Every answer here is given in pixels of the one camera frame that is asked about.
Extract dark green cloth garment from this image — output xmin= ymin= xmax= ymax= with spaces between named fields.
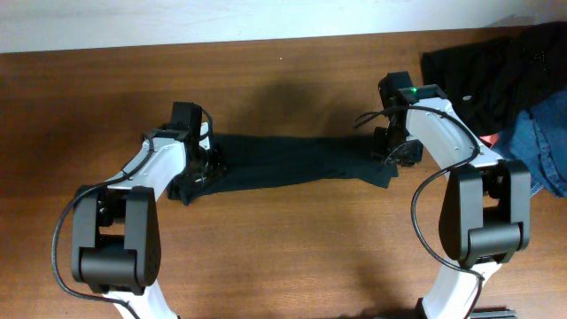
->
xmin=167 ymin=134 xmax=398 ymax=206

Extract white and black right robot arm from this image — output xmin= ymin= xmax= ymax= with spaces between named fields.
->
xmin=373 ymin=72 xmax=531 ymax=319

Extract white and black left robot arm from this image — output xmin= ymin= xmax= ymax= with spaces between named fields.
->
xmin=68 ymin=102 xmax=226 ymax=318

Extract blue denim jeans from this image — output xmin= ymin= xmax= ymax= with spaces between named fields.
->
xmin=493 ymin=89 xmax=566 ymax=198

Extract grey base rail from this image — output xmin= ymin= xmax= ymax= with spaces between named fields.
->
xmin=470 ymin=308 xmax=517 ymax=319

